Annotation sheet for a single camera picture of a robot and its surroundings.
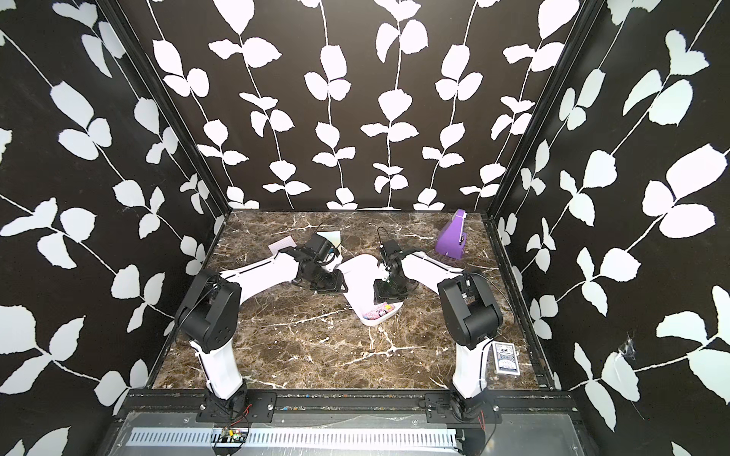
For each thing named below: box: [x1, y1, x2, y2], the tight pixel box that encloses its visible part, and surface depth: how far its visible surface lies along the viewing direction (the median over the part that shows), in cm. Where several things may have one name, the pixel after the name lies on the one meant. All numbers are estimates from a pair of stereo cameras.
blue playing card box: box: [492, 342, 520, 376], surface depth 82 cm
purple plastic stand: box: [435, 209, 467, 261], surface depth 103 cm
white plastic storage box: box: [331, 253, 404, 326], surface depth 92 cm
